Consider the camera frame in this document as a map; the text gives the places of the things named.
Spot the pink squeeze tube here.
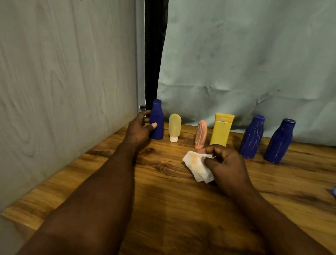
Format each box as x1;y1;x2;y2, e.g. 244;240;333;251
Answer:
194;120;208;150

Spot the smooth blue plastic bottle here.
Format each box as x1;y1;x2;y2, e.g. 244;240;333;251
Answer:
149;99;165;140

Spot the ribbed blue plastic bottle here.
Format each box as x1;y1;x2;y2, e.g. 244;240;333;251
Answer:
264;118;296;164
239;114;266;159

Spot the person's left forearm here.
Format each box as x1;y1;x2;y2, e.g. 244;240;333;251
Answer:
16;140;137;255

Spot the person's right hand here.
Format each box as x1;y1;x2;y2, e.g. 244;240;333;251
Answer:
197;144;253;196

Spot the pale green backdrop cloth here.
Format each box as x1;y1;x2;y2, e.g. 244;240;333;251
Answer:
157;0;336;147

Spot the white tissue with orange stain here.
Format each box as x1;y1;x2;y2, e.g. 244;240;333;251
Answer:
182;151;215;184

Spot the person's left hand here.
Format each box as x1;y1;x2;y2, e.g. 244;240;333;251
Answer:
123;110;158;151

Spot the yellow flat plastic bottle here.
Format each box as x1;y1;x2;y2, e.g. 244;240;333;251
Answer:
209;113;235;147

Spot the translucent yellow tube white cap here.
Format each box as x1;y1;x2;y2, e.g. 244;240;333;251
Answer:
169;113;182;143

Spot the person's right forearm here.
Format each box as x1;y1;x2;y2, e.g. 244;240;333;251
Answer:
230;182;327;255

